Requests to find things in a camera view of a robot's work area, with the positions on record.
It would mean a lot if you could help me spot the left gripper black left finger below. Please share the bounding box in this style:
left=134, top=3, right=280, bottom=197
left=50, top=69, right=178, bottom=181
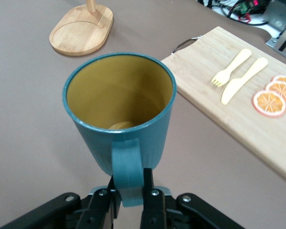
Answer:
left=77, top=175, right=121, bottom=229

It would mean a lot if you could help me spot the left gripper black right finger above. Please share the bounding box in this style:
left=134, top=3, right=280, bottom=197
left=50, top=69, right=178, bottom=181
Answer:
left=140, top=168, right=174, bottom=229

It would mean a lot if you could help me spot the teal cup with yellow inside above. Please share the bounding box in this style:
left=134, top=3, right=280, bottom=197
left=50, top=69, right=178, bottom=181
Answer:
left=62, top=52, right=176, bottom=208

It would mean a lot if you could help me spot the wooden mug rack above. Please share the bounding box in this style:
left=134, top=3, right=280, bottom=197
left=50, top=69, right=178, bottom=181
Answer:
left=49, top=0, right=114, bottom=56

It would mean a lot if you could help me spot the yellow plastic knife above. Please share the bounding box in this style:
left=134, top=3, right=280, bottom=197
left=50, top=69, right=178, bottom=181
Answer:
left=220, top=57, right=269, bottom=105

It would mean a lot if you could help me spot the yellow plastic fork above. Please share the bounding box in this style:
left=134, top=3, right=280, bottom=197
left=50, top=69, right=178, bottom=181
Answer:
left=211, top=48, right=253, bottom=88

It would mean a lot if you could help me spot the green circuit board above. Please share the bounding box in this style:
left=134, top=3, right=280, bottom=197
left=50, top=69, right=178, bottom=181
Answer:
left=235, top=0, right=259, bottom=14

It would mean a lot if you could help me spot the bamboo cutting board metal handle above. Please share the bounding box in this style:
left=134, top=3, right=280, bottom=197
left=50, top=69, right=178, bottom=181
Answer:
left=161, top=26, right=286, bottom=185

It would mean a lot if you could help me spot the aluminium camera post with bracket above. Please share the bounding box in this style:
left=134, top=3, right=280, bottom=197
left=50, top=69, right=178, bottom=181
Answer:
left=266, top=18, right=286, bottom=63

